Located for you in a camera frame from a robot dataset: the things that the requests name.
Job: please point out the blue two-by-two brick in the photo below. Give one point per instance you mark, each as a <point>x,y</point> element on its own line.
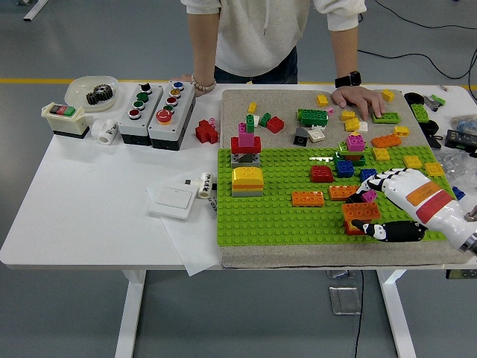
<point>367,174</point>
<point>344,168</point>

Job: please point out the clear plastic bag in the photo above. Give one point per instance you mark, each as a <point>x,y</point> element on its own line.
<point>456,164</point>

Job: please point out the white labelled pipe fitting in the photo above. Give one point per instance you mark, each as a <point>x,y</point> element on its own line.
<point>204,186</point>

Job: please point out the grey thin plate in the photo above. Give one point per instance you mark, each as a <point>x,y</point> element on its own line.
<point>246,194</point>

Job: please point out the person's left forearm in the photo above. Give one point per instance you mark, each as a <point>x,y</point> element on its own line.
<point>344,52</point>

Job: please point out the person's left hand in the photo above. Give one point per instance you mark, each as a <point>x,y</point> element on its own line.
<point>354,97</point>

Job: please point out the small yellow brick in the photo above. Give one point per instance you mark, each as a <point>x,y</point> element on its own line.
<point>252,107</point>

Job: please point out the white wall switch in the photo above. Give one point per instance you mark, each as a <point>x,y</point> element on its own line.
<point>173,201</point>

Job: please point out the black metal gears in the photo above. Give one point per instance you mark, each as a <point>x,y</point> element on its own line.
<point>98,95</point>

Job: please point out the small black brick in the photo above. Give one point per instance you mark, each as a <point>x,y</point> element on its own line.
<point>352,199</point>

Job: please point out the person's right forearm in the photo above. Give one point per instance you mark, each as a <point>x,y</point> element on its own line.
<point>203,48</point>

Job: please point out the black device box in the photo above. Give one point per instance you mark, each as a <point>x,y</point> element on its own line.
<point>458,138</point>

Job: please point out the black table control panel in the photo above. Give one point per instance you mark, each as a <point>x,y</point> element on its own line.
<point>462,274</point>

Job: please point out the green studded brick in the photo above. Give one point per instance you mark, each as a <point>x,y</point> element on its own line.
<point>419,111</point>

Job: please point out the plastic bag with blue parts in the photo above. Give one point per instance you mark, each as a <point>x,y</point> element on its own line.
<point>466,123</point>

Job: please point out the grey furniture foot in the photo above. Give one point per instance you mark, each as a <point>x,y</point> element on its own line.
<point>35,7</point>

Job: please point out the metal under-table bracket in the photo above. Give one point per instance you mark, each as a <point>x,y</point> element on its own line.
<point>341,274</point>

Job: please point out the narrow green brick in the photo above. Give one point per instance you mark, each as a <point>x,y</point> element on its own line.
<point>250,126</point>

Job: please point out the small blue brick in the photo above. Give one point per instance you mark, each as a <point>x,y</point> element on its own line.
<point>457,192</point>

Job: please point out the person's torso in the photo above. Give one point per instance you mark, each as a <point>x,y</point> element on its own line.
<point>261,37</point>

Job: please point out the yellow two-by-two brick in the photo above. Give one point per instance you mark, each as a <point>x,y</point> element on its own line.
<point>401,130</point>
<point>321,100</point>
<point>388,95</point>
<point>352,124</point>
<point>348,115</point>

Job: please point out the grey-brown foam mat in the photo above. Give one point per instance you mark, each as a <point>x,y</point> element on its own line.
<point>283,100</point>

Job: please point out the metal floor socket plate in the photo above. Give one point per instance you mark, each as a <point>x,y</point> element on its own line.
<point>344,300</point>

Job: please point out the grey four-button control box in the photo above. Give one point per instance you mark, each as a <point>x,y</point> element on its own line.
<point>151,108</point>

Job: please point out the red cross-shaped brick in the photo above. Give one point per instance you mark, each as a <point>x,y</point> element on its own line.
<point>205,131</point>

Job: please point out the white table leg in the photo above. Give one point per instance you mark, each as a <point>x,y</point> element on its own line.
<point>397,317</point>
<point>130,317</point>

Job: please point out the dark green brick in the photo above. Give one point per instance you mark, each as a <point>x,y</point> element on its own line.
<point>359,161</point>

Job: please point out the white pipe tee fitting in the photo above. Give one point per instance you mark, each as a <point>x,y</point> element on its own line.
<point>106,132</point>

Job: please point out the green two-by-four plate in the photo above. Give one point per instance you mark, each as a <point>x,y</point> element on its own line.
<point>391,118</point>

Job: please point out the orange thin plate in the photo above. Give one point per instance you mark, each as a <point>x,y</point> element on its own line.
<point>246,187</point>

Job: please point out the green two-by-four brick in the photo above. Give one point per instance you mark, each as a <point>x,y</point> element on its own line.
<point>312,116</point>

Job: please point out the beige red-green switch box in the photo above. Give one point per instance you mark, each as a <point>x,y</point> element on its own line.
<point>65,121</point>

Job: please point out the green studded baseplate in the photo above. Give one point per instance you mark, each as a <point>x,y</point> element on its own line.
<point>279,223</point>

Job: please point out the tall pink brick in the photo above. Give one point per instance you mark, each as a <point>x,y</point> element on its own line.
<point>246,141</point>

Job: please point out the small metal screw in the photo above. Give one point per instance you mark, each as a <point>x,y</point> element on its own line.
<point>443,88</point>

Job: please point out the yellow curved brick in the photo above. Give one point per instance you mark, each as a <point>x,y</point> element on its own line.
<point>246,175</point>

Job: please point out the lime green plate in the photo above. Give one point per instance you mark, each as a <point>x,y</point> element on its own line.
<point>343,146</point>

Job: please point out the small white brick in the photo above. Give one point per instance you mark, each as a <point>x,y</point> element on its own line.
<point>363,126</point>
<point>256,121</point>

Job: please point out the black smartwatch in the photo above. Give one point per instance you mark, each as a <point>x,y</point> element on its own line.
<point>352,78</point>

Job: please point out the small yellow roof piece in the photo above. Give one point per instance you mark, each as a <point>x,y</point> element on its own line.
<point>354,133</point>

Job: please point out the grey emergency-stop control box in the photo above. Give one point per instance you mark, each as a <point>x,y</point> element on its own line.
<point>182,112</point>

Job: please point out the red curved brick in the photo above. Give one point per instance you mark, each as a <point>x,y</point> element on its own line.
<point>322,174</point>

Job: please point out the pink two-by-two brick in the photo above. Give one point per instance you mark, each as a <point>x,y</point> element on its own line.
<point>355,143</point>
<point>370,196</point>

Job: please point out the white paper sheet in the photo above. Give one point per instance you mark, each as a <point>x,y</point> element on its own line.
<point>194,253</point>

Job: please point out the small pink brick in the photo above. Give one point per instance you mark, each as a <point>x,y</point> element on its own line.
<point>212,121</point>

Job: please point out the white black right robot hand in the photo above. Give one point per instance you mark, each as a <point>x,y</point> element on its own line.
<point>421,197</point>

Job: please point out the red two-by-two brick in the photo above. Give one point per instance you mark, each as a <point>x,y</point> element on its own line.
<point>274,124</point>

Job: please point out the red square brick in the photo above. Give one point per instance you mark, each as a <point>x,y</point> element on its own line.
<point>352,229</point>

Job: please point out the dark grey slope brick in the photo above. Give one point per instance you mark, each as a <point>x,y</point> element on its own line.
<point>300,137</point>

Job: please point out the grey and green tool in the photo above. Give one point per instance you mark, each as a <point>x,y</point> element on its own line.
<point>432,102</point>

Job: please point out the grey arch brick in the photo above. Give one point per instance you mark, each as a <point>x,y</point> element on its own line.
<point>234,162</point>

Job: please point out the white table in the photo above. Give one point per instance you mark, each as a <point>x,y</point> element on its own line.
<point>93,186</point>

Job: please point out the orange two-by-four brick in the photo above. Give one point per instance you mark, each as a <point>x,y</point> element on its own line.
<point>386,140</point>
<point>359,212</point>
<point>308,199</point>
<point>341,193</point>

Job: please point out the white two-by-two plate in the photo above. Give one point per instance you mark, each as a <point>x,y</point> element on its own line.
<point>316,134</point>

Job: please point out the wide red brick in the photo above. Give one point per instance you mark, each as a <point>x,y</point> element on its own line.
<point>236,146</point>

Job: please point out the person's right hand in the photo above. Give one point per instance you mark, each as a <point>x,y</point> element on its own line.
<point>184,77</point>

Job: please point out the yellow flat square plate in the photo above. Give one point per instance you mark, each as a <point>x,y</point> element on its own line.
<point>381,154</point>
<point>412,162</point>
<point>434,169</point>

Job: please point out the small green brick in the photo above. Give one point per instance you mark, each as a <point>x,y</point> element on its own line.
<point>265,119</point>

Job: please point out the white oval dish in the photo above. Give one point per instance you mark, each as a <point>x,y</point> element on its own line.
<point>80,87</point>

